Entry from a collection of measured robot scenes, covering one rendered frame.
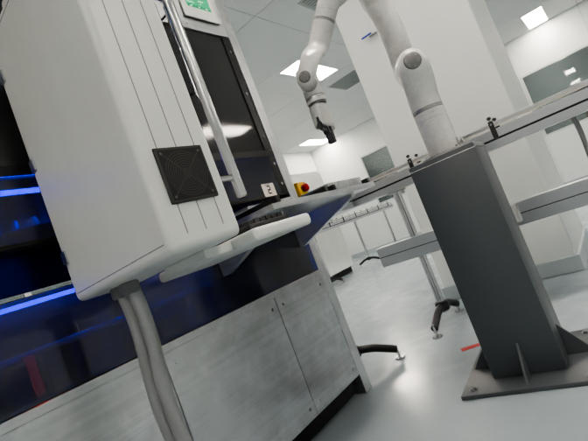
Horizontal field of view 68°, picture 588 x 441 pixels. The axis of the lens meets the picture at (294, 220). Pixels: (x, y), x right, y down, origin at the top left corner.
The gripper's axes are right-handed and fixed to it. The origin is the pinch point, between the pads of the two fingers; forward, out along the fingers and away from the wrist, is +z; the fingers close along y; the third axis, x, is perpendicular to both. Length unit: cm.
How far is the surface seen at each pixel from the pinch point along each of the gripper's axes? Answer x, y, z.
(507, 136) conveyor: 48, -82, 23
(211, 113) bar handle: 20, 87, 2
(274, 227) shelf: 22, 82, 31
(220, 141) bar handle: 20, 87, 9
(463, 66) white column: 31, -143, -34
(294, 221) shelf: 22, 75, 31
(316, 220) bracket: -21.4, 0.5, 28.7
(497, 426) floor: 31, 27, 110
